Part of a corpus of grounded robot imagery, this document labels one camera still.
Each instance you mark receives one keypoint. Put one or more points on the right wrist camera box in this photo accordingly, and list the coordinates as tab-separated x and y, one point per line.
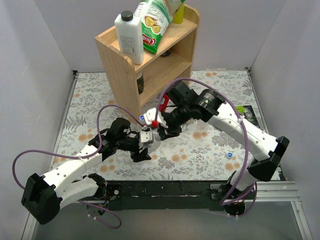
153	118

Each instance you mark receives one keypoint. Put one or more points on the clear plastic bottle front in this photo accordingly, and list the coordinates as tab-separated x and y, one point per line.
155	144

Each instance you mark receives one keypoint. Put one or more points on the wooden shelf unit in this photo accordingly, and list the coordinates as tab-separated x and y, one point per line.
174	59

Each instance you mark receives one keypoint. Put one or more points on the green chips bag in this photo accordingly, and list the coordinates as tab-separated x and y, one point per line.
155	16

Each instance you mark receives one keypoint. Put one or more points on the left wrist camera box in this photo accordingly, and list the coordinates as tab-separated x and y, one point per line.
146	138

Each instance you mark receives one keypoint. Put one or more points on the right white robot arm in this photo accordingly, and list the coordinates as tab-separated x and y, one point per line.
263	152

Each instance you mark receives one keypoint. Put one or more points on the yellow bottle on shelf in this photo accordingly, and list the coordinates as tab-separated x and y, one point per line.
178	18

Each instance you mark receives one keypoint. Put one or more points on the red box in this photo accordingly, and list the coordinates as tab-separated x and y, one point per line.
164	103

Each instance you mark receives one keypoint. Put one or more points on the white bottle black cap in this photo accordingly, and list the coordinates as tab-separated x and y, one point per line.
129	34

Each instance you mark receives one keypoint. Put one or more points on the black base bar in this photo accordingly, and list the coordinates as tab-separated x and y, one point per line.
169	194

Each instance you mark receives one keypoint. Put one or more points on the clear plastic bottle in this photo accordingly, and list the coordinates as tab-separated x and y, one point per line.
202	126
155	144
143	123

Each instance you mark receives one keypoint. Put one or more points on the dark bottle in shelf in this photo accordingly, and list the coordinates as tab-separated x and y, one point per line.
140	82

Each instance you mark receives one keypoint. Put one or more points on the black green box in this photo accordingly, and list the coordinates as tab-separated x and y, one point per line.
248	113

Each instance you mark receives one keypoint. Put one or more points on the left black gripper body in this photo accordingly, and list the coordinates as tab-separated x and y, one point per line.
139	149

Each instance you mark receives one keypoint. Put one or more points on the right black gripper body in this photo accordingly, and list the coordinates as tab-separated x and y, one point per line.
159	128

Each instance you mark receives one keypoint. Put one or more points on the blue bottle cap right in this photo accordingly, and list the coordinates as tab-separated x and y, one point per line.
229	155

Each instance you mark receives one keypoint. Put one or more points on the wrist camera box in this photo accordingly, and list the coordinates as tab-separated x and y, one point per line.
146	138
153	118

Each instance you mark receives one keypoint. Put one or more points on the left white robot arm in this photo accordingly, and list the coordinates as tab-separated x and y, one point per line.
44	195

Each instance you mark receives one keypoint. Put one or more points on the floral table mat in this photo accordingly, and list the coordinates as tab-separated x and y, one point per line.
193	155

